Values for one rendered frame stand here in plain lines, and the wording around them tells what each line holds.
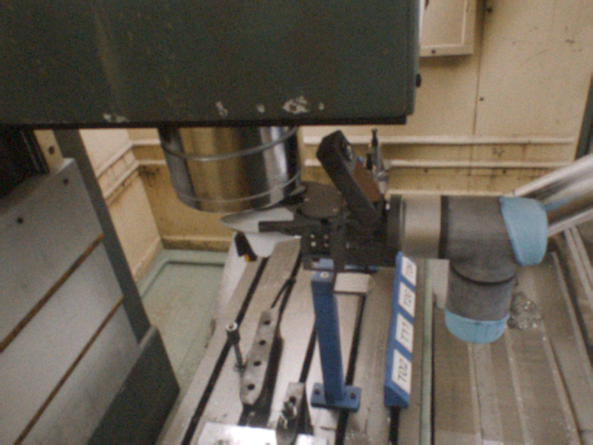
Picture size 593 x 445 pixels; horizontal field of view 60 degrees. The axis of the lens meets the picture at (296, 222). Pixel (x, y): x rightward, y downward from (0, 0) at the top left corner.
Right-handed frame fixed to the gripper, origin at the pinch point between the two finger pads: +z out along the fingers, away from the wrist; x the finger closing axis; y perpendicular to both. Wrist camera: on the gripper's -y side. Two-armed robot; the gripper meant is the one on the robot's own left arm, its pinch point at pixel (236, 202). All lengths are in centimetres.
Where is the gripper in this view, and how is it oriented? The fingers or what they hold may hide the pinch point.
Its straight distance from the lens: 64.0
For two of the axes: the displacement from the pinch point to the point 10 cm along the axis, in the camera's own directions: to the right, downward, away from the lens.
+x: 2.2, -5.6, 8.0
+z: -9.7, -0.5, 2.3
